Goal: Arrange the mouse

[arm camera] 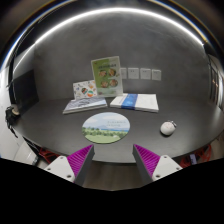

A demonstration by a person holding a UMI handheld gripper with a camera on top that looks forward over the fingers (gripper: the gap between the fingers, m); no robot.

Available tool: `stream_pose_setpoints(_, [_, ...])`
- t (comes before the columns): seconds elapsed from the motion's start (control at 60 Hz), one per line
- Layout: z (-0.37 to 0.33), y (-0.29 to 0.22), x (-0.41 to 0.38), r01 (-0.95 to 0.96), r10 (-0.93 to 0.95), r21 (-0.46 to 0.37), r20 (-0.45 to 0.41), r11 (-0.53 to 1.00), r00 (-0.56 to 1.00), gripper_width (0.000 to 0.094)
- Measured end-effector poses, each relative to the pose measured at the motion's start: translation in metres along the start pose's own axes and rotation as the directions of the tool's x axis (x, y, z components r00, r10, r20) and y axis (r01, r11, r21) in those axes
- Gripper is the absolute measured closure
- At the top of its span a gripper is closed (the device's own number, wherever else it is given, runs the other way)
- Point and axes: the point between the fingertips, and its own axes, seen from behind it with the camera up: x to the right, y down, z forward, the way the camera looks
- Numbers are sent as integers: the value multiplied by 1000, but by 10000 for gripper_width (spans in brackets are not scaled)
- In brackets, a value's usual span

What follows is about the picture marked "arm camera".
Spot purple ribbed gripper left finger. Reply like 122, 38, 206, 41
45, 144, 95, 186

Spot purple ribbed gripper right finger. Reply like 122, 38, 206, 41
133, 144, 182, 185

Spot white computer mouse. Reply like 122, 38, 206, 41
160, 121, 177, 136

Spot grey flat book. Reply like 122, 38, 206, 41
63, 97, 107, 114

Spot white book with blue band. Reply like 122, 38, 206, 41
110, 93, 159, 112

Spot small colourful illustrated card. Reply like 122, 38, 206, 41
73, 80, 97, 100

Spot black clamp device at left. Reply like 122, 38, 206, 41
5, 106, 20, 137

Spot black monitor panel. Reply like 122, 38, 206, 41
13, 70, 39, 114

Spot green upright food poster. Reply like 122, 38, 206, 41
91, 56, 123, 97

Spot orange cable bundle right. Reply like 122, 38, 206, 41
179, 143, 213, 168

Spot white wall socket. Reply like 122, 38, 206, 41
120, 68, 127, 79
140, 68, 151, 80
152, 69, 161, 81
128, 68, 139, 79

